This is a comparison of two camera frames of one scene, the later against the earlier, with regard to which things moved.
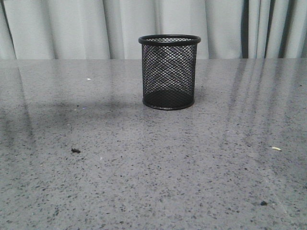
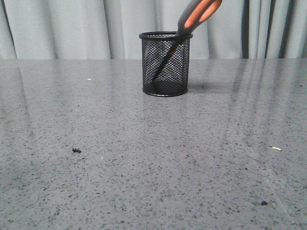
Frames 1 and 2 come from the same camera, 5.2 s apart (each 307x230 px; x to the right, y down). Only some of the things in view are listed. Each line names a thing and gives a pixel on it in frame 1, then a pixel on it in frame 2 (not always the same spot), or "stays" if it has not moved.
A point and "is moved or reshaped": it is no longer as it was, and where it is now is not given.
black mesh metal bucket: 169,70 is moved or reshaped
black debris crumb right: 263,203 stays
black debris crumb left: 74,150 stays
